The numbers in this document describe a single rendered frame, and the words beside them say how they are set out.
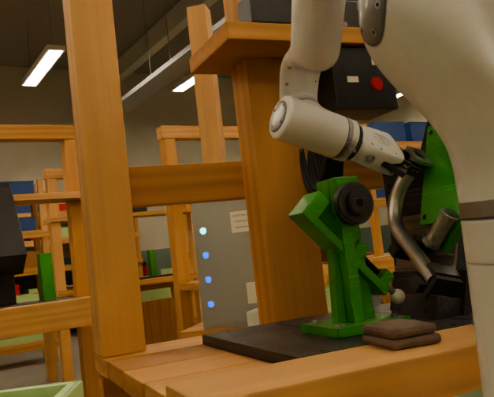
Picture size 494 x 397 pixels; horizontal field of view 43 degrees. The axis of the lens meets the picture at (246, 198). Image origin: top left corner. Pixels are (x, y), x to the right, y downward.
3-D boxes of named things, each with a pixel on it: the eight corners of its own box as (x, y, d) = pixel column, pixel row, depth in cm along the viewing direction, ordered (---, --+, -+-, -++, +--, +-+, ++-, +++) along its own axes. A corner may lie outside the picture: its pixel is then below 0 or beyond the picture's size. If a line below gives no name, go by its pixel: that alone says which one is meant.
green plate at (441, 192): (492, 228, 119) (498, 123, 123) (458, 220, 116) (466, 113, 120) (451, 232, 129) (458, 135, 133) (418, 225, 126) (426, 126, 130)
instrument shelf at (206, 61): (540, 50, 166) (537, 35, 167) (228, 38, 130) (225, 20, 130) (471, 77, 189) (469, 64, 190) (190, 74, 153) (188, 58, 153)
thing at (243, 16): (311, 24, 144) (307, -6, 145) (252, 21, 138) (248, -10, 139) (296, 35, 151) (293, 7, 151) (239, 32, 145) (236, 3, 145)
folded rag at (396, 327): (361, 343, 96) (358, 323, 96) (407, 335, 98) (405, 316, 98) (392, 351, 86) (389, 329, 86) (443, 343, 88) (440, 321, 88)
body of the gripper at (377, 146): (364, 138, 116) (410, 155, 120) (347, 111, 124) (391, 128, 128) (343, 169, 120) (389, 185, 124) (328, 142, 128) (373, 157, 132)
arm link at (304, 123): (318, 142, 127) (332, 165, 119) (261, 122, 122) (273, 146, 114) (339, 106, 123) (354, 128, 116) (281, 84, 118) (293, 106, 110)
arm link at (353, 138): (355, 131, 115) (368, 136, 116) (341, 108, 122) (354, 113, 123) (332, 167, 119) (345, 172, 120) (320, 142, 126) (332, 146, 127)
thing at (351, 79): (399, 108, 147) (391, 46, 148) (338, 109, 140) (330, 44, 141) (369, 120, 158) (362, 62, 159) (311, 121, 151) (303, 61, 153)
